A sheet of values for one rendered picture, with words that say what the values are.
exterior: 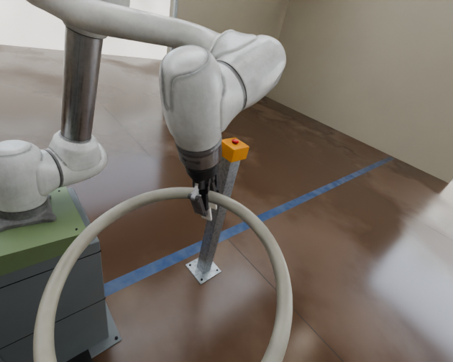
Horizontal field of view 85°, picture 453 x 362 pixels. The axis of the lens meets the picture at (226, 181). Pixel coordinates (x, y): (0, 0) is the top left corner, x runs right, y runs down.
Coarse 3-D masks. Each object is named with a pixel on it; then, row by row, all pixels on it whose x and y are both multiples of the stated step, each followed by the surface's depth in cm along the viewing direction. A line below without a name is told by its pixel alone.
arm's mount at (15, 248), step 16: (64, 192) 108; (64, 208) 100; (48, 224) 91; (64, 224) 92; (80, 224) 94; (0, 240) 81; (16, 240) 82; (32, 240) 83; (48, 240) 85; (64, 240) 87; (0, 256) 76; (16, 256) 79; (32, 256) 83; (48, 256) 86; (0, 272) 79
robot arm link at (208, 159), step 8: (176, 144) 47; (216, 144) 46; (184, 152) 46; (192, 152) 45; (200, 152) 45; (208, 152) 46; (216, 152) 47; (184, 160) 48; (192, 160) 47; (200, 160) 47; (208, 160) 47; (216, 160) 49; (192, 168) 49; (200, 168) 48; (208, 168) 49
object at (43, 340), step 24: (168, 192) 63; (216, 192) 63; (120, 216) 61; (240, 216) 60; (264, 240) 55; (72, 264) 53; (48, 288) 48; (288, 288) 48; (48, 312) 46; (288, 312) 46; (48, 336) 44; (288, 336) 44; (48, 360) 41; (264, 360) 41
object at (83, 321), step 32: (96, 256) 101; (0, 288) 82; (32, 288) 90; (64, 288) 99; (96, 288) 112; (0, 320) 89; (32, 320) 98; (64, 320) 110; (96, 320) 125; (0, 352) 96; (32, 352) 108; (64, 352) 122; (96, 352) 133
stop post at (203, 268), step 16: (224, 144) 131; (240, 144) 134; (224, 160) 137; (240, 160) 139; (224, 176) 140; (224, 192) 146; (224, 208) 156; (208, 224) 165; (208, 240) 169; (208, 256) 177; (192, 272) 186; (208, 272) 189
